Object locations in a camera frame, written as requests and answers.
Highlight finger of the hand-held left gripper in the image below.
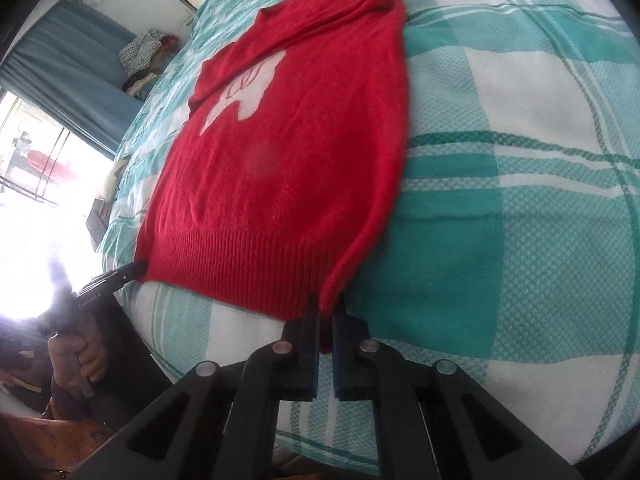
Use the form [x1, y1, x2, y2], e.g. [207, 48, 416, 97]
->
[75, 259, 150, 293]

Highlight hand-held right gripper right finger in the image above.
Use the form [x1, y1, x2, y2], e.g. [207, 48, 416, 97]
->
[331, 305, 586, 480]

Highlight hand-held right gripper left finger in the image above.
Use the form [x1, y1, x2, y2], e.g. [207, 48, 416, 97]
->
[70, 305, 322, 480]

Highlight red sweater with white print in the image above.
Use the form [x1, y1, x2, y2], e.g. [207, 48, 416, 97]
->
[134, 0, 413, 356]

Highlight person's left forearm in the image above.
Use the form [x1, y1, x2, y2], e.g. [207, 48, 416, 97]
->
[30, 380, 116, 466]

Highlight pile of clothes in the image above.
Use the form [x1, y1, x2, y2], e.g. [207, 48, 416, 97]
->
[119, 30, 181, 98]

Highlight person's left hand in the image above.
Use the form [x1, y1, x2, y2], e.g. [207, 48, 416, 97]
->
[47, 312, 109, 386]

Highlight person's dark pants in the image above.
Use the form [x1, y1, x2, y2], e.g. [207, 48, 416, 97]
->
[95, 295, 173, 411]

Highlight red object outdoors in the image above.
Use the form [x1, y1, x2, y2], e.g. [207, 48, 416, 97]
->
[27, 149, 76, 182]

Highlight blue curtain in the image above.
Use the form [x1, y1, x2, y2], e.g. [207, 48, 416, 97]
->
[0, 0, 146, 156]

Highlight teal checkered bed sheet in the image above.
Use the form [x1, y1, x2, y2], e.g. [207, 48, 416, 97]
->
[95, 0, 640, 476]

